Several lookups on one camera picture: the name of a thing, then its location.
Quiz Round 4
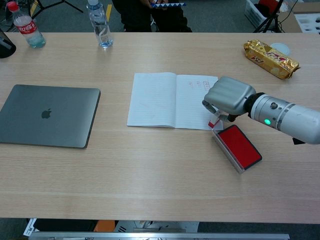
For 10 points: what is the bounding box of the black curved object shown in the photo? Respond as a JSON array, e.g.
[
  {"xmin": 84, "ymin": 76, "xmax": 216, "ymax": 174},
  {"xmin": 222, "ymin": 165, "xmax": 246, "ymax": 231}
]
[{"xmin": 0, "ymin": 27, "xmax": 17, "ymax": 59}]

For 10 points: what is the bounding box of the white printed label sheet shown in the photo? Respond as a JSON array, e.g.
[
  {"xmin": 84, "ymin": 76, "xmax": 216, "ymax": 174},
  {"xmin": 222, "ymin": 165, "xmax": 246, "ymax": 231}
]
[{"xmin": 23, "ymin": 218, "xmax": 38, "ymax": 237}]

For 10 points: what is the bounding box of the aluminium rail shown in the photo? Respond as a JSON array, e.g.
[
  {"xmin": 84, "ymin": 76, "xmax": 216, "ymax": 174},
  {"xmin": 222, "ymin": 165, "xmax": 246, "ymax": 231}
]
[{"xmin": 28, "ymin": 232, "xmax": 290, "ymax": 240}]

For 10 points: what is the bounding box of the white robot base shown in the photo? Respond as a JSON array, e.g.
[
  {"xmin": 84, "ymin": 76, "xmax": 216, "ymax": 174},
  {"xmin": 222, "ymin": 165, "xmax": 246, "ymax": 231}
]
[{"xmin": 114, "ymin": 220, "xmax": 200, "ymax": 233}]

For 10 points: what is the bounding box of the grey closed laptop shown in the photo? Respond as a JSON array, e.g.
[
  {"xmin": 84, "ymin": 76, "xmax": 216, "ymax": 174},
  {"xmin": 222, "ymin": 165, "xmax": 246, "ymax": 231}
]
[{"xmin": 0, "ymin": 84, "xmax": 102, "ymax": 149}]

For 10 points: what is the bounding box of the red ink pad case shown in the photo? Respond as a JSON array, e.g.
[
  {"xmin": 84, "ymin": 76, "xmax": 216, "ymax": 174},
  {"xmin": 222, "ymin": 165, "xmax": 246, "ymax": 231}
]
[{"xmin": 211, "ymin": 124, "xmax": 263, "ymax": 175}]

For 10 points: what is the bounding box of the red rubber stamp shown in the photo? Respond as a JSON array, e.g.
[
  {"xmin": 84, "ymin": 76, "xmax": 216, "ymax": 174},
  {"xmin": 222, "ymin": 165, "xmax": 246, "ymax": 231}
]
[{"xmin": 207, "ymin": 109, "xmax": 223, "ymax": 129}]

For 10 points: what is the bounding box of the person in black clothes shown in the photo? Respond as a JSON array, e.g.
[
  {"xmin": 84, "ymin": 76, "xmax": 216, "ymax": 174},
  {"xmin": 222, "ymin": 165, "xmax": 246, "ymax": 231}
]
[{"xmin": 111, "ymin": 0, "xmax": 193, "ymax": 33}]

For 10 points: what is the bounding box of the blue white zigzag toy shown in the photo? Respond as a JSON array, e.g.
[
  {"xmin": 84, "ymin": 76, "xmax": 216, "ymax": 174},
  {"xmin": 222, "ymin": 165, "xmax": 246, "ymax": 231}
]
[{"xmin": 150, "ymin": 1, "xmax": 187, "ymax": 9}]

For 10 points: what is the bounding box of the white round lid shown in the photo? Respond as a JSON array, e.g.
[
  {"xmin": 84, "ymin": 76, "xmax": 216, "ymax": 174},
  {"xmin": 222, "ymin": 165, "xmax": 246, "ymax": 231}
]
[{"xmin": 269, "ymin": 42, "xmax": 292, "ymax": 57}]

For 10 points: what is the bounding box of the orange object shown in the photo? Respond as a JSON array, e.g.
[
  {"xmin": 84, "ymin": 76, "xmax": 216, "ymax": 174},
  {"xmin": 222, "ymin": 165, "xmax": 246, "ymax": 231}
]
[{"xmin": 94, "ymin": 219, "xmax": 116, "ymax": 233}]

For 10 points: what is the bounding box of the clear water bottle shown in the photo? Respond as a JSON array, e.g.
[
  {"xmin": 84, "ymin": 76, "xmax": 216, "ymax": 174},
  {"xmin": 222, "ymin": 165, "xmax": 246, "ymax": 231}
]
[{"xmin": 86, "ymin": 0, "xmax": 114, "ymax": 49}]

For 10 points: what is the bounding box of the black tripod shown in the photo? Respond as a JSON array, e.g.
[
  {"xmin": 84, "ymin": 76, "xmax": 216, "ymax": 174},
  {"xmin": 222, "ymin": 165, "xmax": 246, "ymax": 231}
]
[
  {"xmin": 29, "ymin": 0, "xmax": 84, "ymax": 20},
  {"xmin": 252, "ymin": 0, "xmax": 286, "ymax": 33}
]

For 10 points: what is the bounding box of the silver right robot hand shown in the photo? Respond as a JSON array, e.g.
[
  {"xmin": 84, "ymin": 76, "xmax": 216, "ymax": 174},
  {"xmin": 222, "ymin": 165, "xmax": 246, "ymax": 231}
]
[{"xmin": 201, "ymin": 76, "xmax": 257, "ymax": 123}]

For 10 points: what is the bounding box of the cardboard box with foam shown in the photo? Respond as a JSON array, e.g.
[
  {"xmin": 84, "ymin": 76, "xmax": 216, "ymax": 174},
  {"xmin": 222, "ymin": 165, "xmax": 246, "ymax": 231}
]
[{"xmin": 277, "ymin": 3, "xmax": 320, "ymax": 34}]

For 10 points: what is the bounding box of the white plastic crate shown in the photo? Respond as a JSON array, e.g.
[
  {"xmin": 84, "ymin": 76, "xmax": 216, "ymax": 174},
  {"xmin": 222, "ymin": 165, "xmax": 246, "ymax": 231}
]
[{"xmin": 244, "ymin": 0, "xmax": 278, "ymax": 30}]

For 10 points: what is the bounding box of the red label cola bottle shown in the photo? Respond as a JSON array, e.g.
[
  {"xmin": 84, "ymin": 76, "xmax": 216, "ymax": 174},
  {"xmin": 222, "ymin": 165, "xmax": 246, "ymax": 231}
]
[{"xmin": 6, "ymin": 1, "xmax": 47, "ymax": 49}]

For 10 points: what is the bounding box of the open white lined notebook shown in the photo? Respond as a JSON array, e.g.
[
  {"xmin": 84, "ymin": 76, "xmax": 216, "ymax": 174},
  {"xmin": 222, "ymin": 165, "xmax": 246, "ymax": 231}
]
[{"xmin": 126, "ymin": 72, "xmax": 224, "ymax": 131}]

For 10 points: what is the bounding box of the gold snack package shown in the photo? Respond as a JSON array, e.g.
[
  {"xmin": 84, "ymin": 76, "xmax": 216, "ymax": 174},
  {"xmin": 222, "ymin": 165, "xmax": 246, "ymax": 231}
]
[{"xmin": 242, "ymin": 39, "xmax": 301, "ymax": 76}]

